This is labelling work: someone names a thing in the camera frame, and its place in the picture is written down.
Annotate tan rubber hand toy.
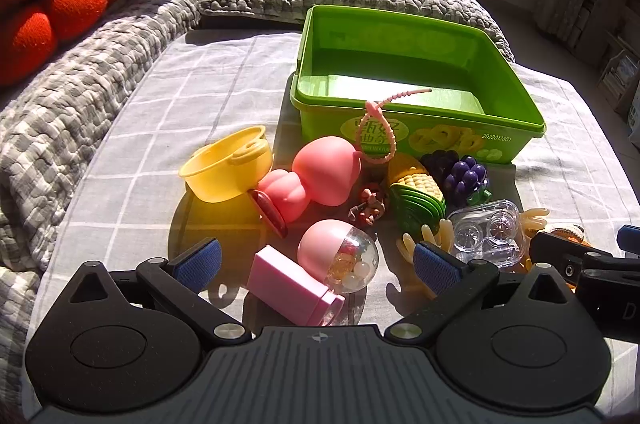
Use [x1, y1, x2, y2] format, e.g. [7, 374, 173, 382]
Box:
[396, 218, 454, 264]
[520, 207, 550, 238]

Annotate green plastic storage bin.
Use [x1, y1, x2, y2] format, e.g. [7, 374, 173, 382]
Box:
[291, 5, 546, 164]

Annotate pink rectangular box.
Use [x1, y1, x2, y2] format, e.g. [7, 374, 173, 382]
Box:
[246, 245, 345, 326]

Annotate yellow toy pot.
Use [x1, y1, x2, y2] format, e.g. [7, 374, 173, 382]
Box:
[179, 125, 272, 203]

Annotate purple toy grapes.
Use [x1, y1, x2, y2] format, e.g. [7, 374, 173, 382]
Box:
[420, 150, 491, 209]

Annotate pink clear capsule ball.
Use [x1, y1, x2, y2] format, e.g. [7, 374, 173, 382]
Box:
[297, 219, 380, 294]

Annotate small brown figurine keychain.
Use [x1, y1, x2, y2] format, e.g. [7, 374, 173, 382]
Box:
[347, 183, 387, 229]

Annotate red toy food slice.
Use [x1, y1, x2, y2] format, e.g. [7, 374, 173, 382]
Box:
[248, 189, 288, 238]

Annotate wooden bookshelf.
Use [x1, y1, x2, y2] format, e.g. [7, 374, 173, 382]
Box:
[568, 0, 639, 117]

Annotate grey checked blanket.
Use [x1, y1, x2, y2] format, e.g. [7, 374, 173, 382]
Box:
[1, 0, 201, 408]

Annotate pink pig toy with strap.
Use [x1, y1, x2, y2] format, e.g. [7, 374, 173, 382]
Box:
[254, 88, 431, 225]

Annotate toy corn cob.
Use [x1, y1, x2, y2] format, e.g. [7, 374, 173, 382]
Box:
[387, 152, 446, 239]

